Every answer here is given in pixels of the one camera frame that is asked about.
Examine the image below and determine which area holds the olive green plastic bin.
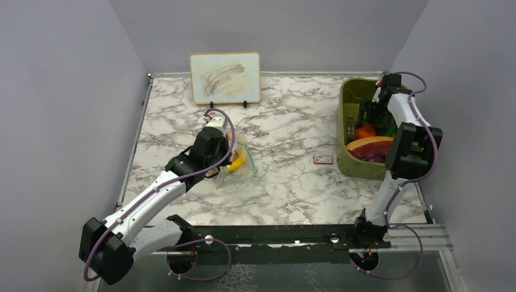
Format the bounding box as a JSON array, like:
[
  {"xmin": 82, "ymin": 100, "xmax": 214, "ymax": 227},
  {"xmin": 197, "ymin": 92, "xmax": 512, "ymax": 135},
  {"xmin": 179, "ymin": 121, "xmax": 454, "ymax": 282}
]
[{"xmin": 336, "ymin": 78, "xmax": 386, "ymax": 179}]

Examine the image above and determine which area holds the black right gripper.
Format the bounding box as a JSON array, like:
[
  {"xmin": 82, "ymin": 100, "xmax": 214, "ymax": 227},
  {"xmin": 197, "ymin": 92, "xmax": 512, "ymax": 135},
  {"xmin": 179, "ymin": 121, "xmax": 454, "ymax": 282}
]
[{"xmin": 357, "ymin": 99, "xmax": 391, "ymax": 134}]

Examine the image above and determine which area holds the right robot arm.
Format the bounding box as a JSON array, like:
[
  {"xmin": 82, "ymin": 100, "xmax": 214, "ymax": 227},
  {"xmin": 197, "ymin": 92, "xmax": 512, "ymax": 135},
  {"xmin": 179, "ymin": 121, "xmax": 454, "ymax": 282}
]
[{"xmin": 351, "ymin": 72, "xmax": 443, "ymax": 248}]

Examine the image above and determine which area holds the clear blue zip top bag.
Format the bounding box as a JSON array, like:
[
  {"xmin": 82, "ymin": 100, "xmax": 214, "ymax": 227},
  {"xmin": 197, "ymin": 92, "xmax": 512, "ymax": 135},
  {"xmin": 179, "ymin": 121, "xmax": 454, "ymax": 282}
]
[{"xmin": 216, "ymin": 133, "xmax": 256, "ymax": 189}]

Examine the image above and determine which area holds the yellow toy banana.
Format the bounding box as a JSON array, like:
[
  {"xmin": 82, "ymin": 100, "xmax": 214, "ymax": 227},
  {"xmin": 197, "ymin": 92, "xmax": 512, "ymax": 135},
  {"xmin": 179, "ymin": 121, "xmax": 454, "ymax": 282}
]
[{"xmin": 225, "ymin": 155, "xmax": 247, "ymax": 172}]

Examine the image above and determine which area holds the purple orange toy slice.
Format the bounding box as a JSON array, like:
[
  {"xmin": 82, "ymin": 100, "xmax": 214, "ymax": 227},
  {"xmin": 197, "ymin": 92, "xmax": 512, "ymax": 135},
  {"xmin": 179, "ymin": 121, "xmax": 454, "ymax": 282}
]
[{"xmin": 346, "ymin": 136, "xmax": 393, "ymax": 163}]

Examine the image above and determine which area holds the yellow framed whiteboard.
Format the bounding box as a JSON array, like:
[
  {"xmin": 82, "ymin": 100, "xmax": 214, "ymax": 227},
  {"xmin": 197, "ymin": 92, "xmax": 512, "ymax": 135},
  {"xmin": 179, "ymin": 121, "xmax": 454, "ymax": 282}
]
[{"xmin": 189, "ymin": 52, "xmax": 262, "ymax": 105}]

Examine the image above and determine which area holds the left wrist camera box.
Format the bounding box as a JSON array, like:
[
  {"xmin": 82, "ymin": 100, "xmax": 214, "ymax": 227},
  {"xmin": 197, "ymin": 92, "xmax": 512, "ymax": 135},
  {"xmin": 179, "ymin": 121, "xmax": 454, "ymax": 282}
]
[{"xmin": 205, "ymin": 115, "xmax": 228, "ymax": 133}]

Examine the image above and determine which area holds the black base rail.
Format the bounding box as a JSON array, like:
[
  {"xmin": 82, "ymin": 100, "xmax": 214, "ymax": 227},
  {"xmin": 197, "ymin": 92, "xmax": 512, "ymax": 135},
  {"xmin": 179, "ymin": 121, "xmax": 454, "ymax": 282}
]
[{"xmin": 165, "ymin": 223, "xmax": 392, "ymax": 267}]

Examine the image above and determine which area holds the orange toy pumpkin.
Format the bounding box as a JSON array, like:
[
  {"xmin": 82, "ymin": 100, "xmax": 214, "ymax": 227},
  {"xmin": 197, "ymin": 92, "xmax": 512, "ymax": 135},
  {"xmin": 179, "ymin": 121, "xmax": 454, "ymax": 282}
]
[{"xmin": 355, "ymin": 124, "xmax": 377, "ymax": 139}]

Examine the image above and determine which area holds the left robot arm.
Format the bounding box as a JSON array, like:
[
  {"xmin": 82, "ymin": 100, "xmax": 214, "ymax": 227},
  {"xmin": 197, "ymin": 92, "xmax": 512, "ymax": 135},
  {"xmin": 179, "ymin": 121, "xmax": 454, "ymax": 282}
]
[{"xmin": 78, "ymin": 125, "xmax": 236, "ymax": 285}]

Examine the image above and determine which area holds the red white small card box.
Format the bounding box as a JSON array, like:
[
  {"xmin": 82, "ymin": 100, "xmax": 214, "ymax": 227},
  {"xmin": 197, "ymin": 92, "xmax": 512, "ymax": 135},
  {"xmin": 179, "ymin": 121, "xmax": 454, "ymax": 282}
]
[{"xmin": 313, "ymin": 154, "xmax": 333, "ymax": 165}]

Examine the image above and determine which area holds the green toy vegetable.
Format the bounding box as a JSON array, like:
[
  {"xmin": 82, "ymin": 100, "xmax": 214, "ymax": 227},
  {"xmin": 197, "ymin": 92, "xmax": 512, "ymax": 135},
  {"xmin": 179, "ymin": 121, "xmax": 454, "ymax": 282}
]
[{"xmin": 383, "ymin": 125, "xmax": 398, "ymax": 137}]

